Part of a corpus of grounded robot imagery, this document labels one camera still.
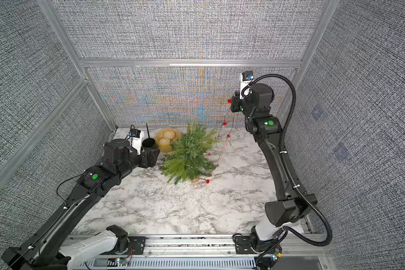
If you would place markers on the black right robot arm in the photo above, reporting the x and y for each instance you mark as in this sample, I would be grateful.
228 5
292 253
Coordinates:
292 202

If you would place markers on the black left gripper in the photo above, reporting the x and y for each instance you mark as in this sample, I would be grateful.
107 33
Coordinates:
145 162

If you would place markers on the yellow bamboo steamer basket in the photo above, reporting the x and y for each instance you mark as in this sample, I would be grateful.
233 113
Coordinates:
160 135

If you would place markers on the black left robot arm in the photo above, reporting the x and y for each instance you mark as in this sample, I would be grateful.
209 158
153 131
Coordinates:
120 158

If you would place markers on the black mug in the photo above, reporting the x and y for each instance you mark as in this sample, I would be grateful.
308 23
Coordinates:
149 143

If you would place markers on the red string lights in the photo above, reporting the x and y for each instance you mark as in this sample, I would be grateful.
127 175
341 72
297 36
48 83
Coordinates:
223 134

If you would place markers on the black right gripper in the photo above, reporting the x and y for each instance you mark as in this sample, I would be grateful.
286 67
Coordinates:
239 105

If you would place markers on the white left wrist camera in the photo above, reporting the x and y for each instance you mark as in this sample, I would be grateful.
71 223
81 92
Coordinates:
136 137

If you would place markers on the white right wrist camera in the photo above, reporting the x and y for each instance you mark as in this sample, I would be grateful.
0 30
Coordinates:
245 79

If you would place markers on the white steamed bun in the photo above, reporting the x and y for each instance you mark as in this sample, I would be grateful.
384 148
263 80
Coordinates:
170 134
165 141

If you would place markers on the small green christmas tree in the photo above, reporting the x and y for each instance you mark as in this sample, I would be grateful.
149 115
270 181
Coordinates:
187 160

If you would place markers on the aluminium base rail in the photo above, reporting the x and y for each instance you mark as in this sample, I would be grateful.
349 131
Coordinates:
196 252

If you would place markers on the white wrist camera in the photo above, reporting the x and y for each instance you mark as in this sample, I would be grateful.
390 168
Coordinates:
245 79
136 137

